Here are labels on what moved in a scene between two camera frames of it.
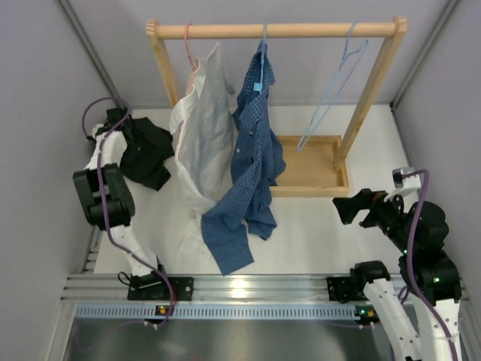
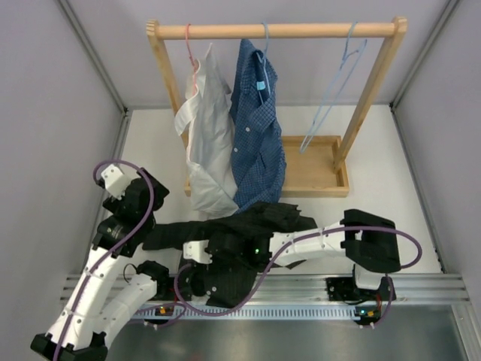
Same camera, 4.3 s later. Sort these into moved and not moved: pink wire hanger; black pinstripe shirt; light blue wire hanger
Moved: black pinstripe shirt
Not moved: light blue wire hanger; pink wire hanger
